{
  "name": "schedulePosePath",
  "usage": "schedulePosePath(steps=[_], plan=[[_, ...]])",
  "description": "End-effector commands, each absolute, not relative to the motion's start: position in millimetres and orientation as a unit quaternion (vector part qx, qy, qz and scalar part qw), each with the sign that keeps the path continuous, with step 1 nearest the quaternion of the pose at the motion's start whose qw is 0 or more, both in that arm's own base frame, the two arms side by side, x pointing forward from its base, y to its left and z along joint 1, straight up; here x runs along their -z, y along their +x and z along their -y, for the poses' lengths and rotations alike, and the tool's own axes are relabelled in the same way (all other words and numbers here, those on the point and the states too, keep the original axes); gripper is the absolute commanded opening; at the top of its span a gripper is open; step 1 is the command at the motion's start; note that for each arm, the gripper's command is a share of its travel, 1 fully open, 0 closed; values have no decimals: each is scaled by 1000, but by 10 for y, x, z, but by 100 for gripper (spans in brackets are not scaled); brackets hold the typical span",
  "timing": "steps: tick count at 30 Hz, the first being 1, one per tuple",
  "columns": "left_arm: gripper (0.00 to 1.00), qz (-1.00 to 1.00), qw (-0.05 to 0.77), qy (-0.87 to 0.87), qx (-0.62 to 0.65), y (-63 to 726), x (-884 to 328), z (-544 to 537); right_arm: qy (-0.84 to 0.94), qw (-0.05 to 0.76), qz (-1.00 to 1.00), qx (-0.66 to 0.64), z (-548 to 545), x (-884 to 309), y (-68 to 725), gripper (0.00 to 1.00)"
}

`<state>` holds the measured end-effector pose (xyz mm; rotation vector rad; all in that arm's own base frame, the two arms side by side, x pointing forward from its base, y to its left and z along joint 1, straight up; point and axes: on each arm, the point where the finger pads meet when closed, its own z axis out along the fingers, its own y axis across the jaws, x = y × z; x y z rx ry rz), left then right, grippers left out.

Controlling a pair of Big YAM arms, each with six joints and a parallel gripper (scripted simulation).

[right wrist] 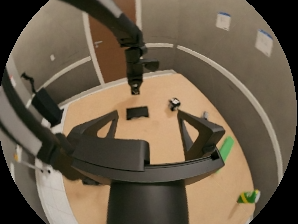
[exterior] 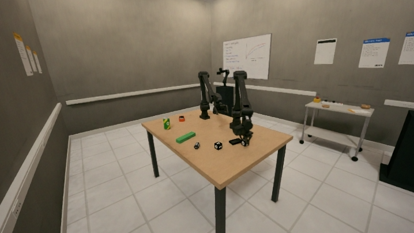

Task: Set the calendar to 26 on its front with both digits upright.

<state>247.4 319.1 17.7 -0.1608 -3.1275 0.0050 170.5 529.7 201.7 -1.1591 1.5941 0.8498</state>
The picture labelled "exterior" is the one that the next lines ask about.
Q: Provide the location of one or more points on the green drink can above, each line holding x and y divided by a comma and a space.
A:
166, 122

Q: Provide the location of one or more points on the green rectangular bar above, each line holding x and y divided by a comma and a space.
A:
185, 137

